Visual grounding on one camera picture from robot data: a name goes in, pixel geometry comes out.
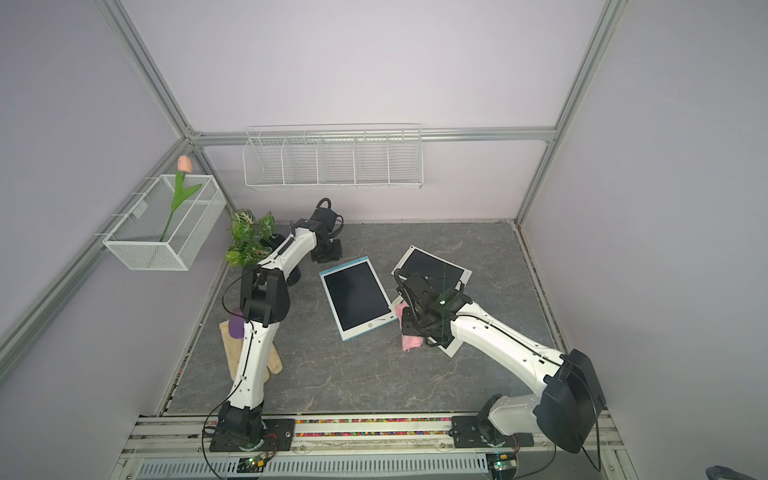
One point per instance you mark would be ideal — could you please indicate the white ventilation grille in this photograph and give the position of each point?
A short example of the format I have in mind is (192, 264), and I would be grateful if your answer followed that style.
(321, 466)

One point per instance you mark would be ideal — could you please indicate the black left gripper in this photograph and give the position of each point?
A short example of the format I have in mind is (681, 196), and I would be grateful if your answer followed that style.
(335, 256)

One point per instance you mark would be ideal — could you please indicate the pink artificial tulip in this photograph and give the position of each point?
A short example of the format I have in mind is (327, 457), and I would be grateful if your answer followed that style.
(181, 192)

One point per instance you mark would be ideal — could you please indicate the pink microfiber cloth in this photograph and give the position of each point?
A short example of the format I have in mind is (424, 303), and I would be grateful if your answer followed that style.
(408, 342)

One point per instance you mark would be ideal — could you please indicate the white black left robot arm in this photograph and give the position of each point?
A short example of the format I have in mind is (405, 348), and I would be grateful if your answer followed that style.
(264, 304)

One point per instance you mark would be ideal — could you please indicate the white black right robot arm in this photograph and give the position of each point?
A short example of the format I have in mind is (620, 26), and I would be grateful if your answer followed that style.
(565, 399)

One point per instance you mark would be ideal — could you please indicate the large blue drawing tablet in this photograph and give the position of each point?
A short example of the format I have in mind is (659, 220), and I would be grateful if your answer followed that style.
(357, 299)

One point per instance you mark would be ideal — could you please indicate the beige cloth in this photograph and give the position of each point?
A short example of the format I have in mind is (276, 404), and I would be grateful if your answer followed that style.
(233, 347)

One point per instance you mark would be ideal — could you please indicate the white wire wall basket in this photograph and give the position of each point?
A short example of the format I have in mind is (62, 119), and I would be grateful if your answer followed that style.
(334, 156)

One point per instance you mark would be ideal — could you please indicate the green potted plant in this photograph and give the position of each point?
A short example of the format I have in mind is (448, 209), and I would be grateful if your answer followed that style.
(253, 239)

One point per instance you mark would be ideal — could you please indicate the white mesh side basket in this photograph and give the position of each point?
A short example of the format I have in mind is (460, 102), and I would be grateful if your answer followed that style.
(134, 240)

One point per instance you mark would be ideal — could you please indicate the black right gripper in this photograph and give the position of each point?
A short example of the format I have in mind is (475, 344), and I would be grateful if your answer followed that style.
(406, 325)

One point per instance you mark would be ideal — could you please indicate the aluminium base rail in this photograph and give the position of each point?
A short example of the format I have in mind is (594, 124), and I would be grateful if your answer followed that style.
(308, 436)

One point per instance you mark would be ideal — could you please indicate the white drawing tablet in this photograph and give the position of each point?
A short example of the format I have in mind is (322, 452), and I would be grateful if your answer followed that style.
(451, 346)
(439, 273)

